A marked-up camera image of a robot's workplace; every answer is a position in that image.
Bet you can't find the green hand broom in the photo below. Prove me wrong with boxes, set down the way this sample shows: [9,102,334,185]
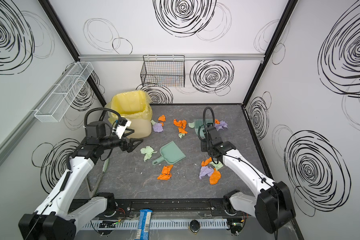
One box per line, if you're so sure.
[194,119,215,136]

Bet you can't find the green plastic dustpan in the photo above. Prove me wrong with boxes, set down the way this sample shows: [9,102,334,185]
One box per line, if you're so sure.
[152,141,186,166]

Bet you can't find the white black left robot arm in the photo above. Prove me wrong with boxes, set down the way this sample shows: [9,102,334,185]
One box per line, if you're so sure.
[18,108,142,240]

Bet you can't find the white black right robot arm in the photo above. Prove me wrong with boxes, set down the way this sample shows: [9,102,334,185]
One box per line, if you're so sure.
[201,107,296,238]

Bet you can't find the cream plastic trash bin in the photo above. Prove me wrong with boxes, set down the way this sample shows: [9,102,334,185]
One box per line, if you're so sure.
[124,119,152,139]

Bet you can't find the green crumpled paper scrap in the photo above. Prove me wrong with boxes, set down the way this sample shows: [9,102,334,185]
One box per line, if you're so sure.
[140,146,157,162]

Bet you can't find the purple far right scrap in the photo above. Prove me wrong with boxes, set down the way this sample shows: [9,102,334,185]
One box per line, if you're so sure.
[215,121,228,131]

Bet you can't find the purple front paper scrap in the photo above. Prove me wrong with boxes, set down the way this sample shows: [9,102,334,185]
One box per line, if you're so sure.
[199,166,214,179]

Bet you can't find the purple crumpled paper scrap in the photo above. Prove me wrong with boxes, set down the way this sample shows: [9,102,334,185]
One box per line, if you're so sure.
[153,123,164,133]

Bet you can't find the orange front right scrap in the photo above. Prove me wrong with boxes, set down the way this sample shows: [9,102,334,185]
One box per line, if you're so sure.
[209,169,222,185]

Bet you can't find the green flat paper scrap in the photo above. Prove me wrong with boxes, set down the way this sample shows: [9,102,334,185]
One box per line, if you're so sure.
[188,122,196,129]

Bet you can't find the yellow plastic bin liner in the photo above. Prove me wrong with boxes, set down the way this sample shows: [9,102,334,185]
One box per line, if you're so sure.
[106,90,153,127]

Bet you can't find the orange crumpled paper scrap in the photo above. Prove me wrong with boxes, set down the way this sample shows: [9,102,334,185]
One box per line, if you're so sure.
[158,115,166,122]

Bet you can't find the orange front paper scrap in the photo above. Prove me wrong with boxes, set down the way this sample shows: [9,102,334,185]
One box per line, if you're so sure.
[157,165,174,181]

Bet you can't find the black round knob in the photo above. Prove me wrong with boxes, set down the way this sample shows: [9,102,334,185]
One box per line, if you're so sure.
[189,220,201,234]

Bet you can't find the blue snack packet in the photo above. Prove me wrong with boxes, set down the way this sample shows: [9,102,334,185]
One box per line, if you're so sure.
[135,209,153,240]

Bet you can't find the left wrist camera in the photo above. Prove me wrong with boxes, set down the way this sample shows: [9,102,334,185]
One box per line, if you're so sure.
[111,118,132,139]

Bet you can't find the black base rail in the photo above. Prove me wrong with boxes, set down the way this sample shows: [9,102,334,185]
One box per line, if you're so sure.
[112,198,252,218]

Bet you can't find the white wire wall shelf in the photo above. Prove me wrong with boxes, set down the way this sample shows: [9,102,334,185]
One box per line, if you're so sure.
[34,62,94,123]

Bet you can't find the white slotted cable duct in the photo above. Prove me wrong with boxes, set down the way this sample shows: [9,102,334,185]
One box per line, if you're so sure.
[81,219,229,231]

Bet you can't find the black wire wall basket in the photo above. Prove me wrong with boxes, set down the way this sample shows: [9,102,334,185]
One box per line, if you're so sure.
[140,55,186,88]

